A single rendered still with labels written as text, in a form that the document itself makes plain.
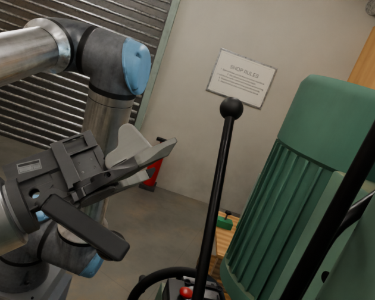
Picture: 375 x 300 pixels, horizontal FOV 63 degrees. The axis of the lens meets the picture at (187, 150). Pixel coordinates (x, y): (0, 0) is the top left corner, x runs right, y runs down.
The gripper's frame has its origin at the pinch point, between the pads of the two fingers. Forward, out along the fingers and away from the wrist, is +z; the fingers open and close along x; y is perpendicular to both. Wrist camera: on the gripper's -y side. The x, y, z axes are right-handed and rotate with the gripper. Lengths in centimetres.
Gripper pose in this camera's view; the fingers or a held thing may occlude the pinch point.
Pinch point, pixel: (167, 160)
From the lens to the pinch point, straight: 44.9
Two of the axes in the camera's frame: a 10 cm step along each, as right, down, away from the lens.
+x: -2.8, 3.0, 9.1
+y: -4.5, -8.8, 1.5
